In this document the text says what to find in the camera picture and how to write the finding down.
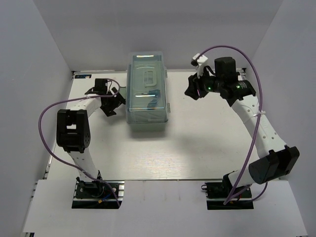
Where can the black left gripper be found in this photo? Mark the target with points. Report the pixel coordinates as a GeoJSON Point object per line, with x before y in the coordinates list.
{"type": "Point", "coordinates": [118, 99]}

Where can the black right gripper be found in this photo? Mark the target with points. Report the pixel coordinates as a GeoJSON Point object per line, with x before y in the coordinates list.
{"type": "Point", "coordinates": [194, 84]}

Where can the green toolbox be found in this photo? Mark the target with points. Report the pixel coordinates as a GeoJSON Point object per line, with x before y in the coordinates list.
{"type": "Point", "coordinates": [146, 93]}

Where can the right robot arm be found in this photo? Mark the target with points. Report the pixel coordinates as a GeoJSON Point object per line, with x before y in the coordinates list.
{"type": "Point", "coordinates": [275, 158]}

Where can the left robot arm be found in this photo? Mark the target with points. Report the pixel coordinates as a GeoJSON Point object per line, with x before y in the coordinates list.
{"type": "Point", "coordinates": [73, 130]}

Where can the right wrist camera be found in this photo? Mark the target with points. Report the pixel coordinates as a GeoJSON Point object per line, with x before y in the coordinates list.
{"type": "Point", "coordinates": [199, 62]}

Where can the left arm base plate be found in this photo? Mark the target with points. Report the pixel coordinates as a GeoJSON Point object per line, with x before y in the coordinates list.
{"type": "Point", "coordinates": [95, 195]}

